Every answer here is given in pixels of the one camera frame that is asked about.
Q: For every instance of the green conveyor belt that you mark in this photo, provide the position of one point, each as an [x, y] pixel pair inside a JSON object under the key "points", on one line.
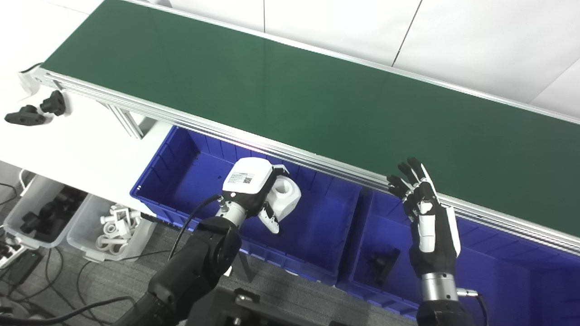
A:
{"points": [[317, 166], [317, 90]]}

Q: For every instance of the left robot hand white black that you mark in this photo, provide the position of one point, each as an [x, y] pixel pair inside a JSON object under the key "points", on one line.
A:
{"points": [[249, 181]]}

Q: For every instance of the black robot torso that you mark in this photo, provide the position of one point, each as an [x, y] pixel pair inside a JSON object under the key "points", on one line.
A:
{"points": [[253, 312]]}

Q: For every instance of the white conveyor end cap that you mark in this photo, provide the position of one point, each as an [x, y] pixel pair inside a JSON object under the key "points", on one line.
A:
{"points": [[28, 81]]}

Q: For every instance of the black flat plastic part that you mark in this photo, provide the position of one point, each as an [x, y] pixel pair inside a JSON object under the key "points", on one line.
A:
{"points": [[25, 117]]}

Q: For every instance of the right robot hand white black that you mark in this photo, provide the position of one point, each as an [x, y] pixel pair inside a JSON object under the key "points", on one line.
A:
{"points": [[435, 244]]}

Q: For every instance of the white hexagonal plastic part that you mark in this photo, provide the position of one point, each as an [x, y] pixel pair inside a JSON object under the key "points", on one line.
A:
{"points": [[287, 197]]}

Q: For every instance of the blue plastic bin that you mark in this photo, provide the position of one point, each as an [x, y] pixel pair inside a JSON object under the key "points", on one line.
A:
{"points": [[195, 181], [498, 280]]}

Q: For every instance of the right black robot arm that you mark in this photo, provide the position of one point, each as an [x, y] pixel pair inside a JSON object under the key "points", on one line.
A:
{"points": [[442, 303]]}

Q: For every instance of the black power adapter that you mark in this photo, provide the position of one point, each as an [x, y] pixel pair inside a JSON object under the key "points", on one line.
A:
{"points": [[25, 267]]}

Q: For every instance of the white square plastic part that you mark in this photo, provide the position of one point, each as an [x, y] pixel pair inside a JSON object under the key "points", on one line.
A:
{"points": [[121, 220]]}

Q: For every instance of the aluminium conveyor leg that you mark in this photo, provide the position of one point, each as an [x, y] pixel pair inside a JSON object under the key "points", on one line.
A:
{"points": [[127, 122]]}

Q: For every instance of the clear plastic storage container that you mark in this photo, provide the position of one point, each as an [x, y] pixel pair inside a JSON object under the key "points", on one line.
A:
{"points": [[27, 240], [86, 249]]}

